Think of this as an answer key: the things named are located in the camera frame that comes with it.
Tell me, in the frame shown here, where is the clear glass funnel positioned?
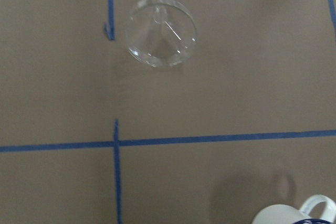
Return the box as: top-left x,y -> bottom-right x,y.
125,0 -> 197,68

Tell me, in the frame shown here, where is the brown paper table cover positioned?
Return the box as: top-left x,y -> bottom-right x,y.
1,0 -> 335,223

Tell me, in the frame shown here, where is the white enamel mug blue rim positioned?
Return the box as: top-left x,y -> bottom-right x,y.
252,195 -> 335,224

